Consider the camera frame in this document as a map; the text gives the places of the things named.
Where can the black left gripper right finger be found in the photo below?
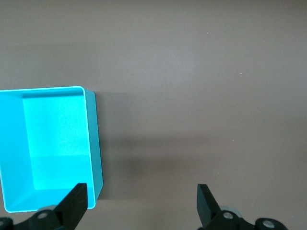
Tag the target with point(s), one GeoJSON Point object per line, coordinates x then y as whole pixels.
{"type": "Point", "coordinates": [206, 208]}

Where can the turquoise plastic storage box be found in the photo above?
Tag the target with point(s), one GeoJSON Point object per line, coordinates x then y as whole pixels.
{"type": "Point", "coordinates": [60, 131]}

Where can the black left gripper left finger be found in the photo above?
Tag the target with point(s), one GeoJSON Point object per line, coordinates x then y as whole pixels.
{"type": "Point", "coordinates": [74, 203]}

